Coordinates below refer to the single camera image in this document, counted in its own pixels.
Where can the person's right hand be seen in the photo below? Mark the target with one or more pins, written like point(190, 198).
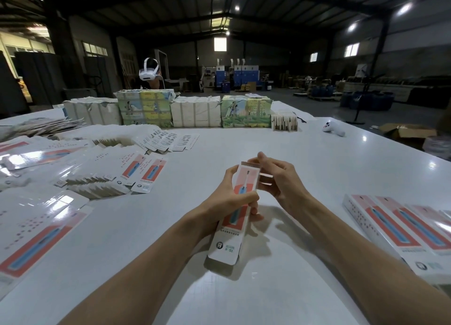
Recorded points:
point(287, 184)

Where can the blue machine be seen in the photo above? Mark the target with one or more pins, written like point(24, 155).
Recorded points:
point(243, 76)

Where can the white headset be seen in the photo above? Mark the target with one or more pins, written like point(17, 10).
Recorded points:
point(149, 71)

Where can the dark grey cabinet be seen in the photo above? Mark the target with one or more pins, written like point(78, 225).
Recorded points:
point(39, 78)

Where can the person's left hand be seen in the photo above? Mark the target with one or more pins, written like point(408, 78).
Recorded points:
point(224, 203)

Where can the small black tool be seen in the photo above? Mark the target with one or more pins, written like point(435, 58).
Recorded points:
point(300, 117)

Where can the white plastic bags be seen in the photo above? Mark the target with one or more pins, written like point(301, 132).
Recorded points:
point(437, 146)

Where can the black floor stand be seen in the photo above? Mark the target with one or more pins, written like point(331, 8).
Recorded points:
point(366, 92)

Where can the row of white cartons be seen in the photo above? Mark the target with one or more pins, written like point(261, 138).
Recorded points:
point(196, 112)
point(91, 111)

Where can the double wall window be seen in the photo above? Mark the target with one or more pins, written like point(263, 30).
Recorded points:
point(352, 50)

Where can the grey crate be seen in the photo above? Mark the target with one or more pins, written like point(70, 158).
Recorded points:
point(79, 94)

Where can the green printed carton bundle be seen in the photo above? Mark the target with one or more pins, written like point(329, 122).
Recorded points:
point(246, 111)

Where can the pile of carton blanks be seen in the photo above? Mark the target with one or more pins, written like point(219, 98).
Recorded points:
point(56, 187)

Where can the open cardboard box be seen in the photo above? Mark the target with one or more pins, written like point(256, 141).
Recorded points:
point(409, 133)

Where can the person's left forearm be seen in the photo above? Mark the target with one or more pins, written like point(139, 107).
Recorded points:
point(137, 277)

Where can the small wall window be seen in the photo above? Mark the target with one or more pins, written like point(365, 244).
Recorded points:
point(313, 57)

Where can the blue bins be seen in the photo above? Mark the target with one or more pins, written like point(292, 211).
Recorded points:
point(366, 101)

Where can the green yellow carton bundle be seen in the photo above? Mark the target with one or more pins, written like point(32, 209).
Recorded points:
point(144, 108)

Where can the small beige card stack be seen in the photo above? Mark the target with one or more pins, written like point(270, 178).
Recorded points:
point(285, 122)

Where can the pile of grey flat sheets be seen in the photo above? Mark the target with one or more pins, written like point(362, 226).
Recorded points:
point(39, 127)

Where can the toothbrush carton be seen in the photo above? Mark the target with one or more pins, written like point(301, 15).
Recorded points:
point(227, 247)

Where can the person's right forearm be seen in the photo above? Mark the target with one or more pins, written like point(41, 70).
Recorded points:
point(377, 265)

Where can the small white object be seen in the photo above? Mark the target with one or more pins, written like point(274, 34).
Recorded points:
point(334, 127)

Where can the square bright window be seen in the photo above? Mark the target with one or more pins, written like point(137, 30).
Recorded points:
point(220, 44)

